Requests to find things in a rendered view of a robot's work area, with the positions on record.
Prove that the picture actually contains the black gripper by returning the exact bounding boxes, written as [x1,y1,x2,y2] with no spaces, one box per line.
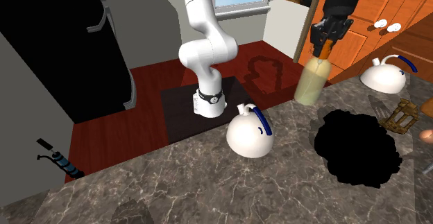
[309,0,360,58]

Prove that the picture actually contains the pale yellow bottle orange cap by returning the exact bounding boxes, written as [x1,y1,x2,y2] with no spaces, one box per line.
[293,40,332,107]

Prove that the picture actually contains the orange wooden cabinet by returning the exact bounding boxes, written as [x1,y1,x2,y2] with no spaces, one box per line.
[292,0,433,84]

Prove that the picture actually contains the brown wooden lantern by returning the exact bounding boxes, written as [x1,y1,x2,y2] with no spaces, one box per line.
[377,98,421,135]

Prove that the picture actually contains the pale brown egg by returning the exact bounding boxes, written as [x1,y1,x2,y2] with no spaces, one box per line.
[418,129,433,145]

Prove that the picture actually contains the dark robot stand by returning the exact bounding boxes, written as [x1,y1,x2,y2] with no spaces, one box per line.
[160,76,255,145]

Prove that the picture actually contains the black refrigerator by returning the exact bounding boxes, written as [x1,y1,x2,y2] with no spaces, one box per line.
[0,0,137,125]

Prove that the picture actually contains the blue black hand pump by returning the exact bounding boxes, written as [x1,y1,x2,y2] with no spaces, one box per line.
[35,137,86,180]

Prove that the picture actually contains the white kettle blue handle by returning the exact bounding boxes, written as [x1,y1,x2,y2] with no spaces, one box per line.
[359,54,418,94]
[226,103,275,159]

